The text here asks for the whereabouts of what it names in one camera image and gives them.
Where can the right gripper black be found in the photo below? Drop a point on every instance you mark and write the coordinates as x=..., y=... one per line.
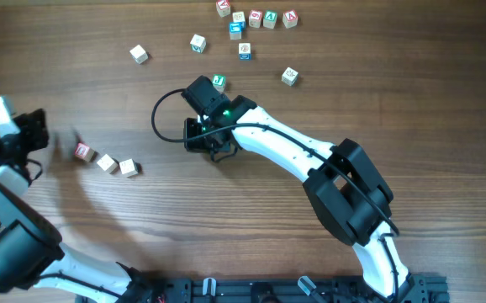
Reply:
x=201, y=137

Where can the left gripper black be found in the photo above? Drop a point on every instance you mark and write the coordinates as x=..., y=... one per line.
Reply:
x=35, y=130

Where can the wooden block red side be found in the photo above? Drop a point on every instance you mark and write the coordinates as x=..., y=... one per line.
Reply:
x=84, y=152

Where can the plain wooden block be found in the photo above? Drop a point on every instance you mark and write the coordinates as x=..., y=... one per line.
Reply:
x=139, y=54
x=107, y=164

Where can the wooden block circle picture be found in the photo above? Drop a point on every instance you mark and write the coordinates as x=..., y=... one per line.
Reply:
x=219, y=82

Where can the wooden block faint picture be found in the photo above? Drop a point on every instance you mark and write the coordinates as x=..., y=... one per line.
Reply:
x=129, y=168

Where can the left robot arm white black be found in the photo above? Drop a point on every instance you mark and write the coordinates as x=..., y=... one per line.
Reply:
x=32, y=253

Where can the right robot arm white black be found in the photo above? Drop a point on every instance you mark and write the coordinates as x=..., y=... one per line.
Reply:
x=347, y=193

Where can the wooden block green side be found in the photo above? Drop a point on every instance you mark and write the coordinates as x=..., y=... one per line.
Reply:
x=198, y=43

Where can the wooden block blue side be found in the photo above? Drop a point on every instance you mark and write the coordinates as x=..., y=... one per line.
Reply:
x=244, y=51

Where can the wooden block star picture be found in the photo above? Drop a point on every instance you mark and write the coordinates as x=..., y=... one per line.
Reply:
x=290, y=76

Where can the blue top wooden block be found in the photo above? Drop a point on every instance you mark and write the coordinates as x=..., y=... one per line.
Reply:
x=235, y=30

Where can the plain top block on blue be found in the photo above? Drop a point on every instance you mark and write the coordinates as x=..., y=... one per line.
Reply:
x=239, y=17

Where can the red number nine block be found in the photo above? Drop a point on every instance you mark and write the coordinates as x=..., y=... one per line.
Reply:
x=255, y=18

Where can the red letter block top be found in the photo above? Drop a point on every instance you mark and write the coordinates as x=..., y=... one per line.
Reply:
x=223, y=7

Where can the green letter A block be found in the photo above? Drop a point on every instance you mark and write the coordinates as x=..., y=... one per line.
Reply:
x=269, y=19

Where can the red letter A block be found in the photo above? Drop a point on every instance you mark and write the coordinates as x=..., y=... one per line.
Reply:
x=290, y=19

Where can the black mounting rail base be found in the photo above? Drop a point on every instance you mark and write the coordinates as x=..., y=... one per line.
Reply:
x=417, y=289

